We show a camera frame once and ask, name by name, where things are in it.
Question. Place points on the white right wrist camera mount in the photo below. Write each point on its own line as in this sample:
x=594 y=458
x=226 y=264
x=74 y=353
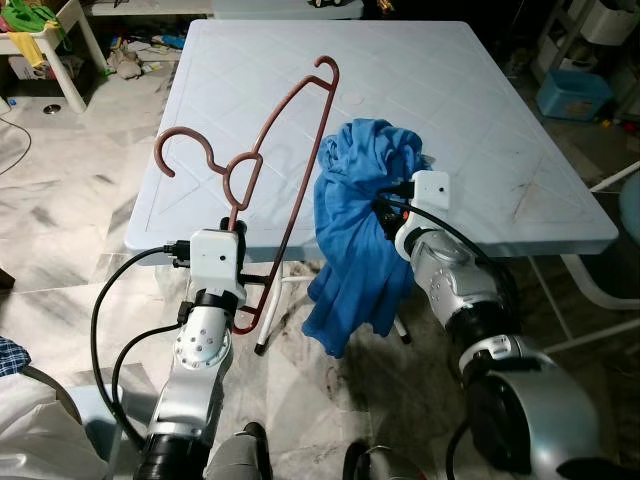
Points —
x=430 y=195

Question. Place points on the small light blue plastic chair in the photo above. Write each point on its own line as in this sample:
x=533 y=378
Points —
x=95 y=420

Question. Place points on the pink plastic clothes hanger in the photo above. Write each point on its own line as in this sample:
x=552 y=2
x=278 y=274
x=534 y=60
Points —
x=296 y=215

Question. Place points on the white kids table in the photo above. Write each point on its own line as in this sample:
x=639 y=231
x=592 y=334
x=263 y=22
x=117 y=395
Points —
x=78 y=80

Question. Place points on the white basket shelving unit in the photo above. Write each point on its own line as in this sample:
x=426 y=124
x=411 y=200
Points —
x=610 y=20

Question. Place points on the grey robot left leg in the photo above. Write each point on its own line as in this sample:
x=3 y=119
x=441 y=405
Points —
x=240 y=455

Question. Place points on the white side table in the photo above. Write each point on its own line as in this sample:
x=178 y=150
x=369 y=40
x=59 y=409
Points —
x=290 y=10

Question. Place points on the blue garment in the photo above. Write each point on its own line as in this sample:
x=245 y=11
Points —
x=350 y=240

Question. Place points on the grey robot right leg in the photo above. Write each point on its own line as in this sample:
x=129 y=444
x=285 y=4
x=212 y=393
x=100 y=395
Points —
x=370 y=465

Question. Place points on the grey robot leg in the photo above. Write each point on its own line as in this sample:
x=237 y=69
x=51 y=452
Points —
x=370 y=465
x=240 y=455

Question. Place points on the white folding table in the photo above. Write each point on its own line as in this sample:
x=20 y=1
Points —
x=480 y=130

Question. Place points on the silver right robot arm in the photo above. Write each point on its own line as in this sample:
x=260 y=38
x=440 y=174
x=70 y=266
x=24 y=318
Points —
x=450 y=280

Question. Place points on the light blue plastic bin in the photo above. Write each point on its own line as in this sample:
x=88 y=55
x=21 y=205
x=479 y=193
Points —
x=575 y=97

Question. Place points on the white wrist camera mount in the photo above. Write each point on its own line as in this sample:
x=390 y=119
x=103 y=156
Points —
x=215 y=262
x=430 y=195

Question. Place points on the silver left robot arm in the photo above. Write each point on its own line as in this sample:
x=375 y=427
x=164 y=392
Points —
x=200 y=350

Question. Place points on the yellow cloth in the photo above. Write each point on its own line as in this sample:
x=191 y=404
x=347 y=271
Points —
x=32 y=50

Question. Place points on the grey plush toy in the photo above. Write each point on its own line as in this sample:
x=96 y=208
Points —
x=125 y=62

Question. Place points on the blue plaid cloth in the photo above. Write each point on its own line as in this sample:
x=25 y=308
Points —
x=12 y=357

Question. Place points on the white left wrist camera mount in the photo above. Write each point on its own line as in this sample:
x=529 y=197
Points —
x=215 y=262

